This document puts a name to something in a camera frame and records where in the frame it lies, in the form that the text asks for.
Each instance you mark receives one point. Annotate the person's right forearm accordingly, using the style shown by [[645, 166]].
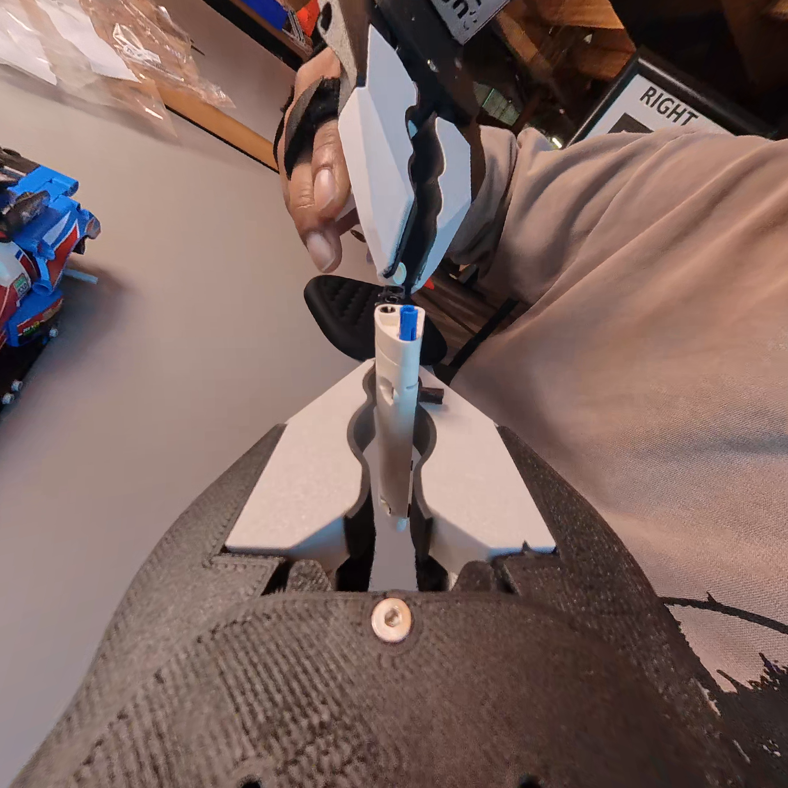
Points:
[[585, 215]]

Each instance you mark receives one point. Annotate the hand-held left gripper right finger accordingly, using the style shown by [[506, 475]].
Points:
[[486, 492]]

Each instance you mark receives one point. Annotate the small white lego piece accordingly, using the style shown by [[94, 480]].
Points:
[[399, 274]]

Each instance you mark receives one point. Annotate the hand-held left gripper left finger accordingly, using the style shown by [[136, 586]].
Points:
[[295, 492]]

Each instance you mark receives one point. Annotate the black framed white sign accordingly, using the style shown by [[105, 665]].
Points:
[[665, 104]]

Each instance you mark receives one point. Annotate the blue white lego race car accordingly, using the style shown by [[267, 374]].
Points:
[[37, 258]]

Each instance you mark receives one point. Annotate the pile of clear plastic bags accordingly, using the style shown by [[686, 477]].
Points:
[[111, 55]]

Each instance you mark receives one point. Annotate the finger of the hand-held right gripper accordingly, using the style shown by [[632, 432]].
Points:
[[375, 154], [455, 184]]

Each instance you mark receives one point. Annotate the person's right hand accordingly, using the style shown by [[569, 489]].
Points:
[[320, 197]]

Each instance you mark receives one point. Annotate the white red lego assembly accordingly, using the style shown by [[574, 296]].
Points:
[[394, 418]]

